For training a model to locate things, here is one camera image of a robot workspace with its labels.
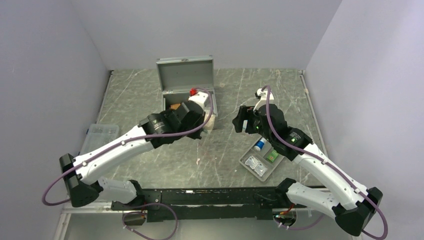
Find small white blue bottle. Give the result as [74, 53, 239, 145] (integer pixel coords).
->
[253, 137, 267, 152]

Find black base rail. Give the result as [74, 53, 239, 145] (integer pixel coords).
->
[111, 186, 293, 223]

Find small green box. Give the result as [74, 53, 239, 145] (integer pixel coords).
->
[265, 149, 279, 163]

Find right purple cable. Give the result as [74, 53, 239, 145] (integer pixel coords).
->
[259, 85, 389, 240]

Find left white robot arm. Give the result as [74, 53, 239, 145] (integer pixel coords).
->
[59, 97, 208, 210]

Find teal white small packet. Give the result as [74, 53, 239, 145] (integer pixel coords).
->
[242, 120, 248, 132]

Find grey plastic divider tray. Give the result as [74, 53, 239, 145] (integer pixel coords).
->
[238, 137, 285, 182]

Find cream latex gloves packet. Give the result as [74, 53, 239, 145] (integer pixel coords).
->
[202, 114, 216, 134]

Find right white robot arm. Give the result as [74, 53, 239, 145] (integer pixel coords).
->
[232, 104, 388, 240]

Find grey metal medicine case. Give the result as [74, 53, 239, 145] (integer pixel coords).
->
[156, 55, 218, 118]

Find brown bottle orange cap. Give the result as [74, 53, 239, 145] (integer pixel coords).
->
[170, 103, 181, 110]

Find clear plastic storage box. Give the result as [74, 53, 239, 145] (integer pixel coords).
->
[79, 123, 120, 155]

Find clear bag alcohol wipes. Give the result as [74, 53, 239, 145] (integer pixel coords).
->
[244, 155, 268, 177]

